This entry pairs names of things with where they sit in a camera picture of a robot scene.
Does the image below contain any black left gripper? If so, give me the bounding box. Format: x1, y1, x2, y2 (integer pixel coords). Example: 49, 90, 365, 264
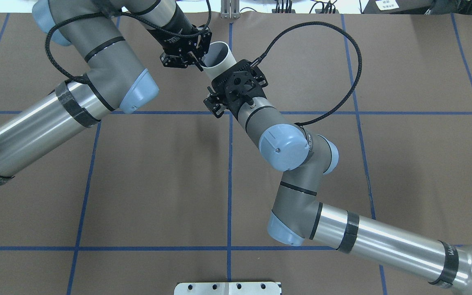
154, 25, 212, 72

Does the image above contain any aluminium frame post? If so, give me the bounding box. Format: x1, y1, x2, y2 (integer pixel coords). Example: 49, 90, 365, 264
220, 0, 241, 19

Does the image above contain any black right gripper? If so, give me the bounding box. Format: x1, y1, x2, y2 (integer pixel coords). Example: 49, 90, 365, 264
204, 59, 268, 119

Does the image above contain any white mug grey inside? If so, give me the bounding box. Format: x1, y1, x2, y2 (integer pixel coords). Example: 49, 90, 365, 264
200, 41, 236, 82

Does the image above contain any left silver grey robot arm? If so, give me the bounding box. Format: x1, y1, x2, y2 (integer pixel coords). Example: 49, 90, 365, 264
0, 0, 212, 187

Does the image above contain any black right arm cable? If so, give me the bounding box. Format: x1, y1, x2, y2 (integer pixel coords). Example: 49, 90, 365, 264
252, 21, 363, 127

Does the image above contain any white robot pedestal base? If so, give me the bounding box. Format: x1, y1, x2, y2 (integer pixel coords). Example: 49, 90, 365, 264
174, 281, 283, 295

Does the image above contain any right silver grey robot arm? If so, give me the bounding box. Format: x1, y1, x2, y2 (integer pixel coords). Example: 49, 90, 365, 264
152, 54, 472, 295

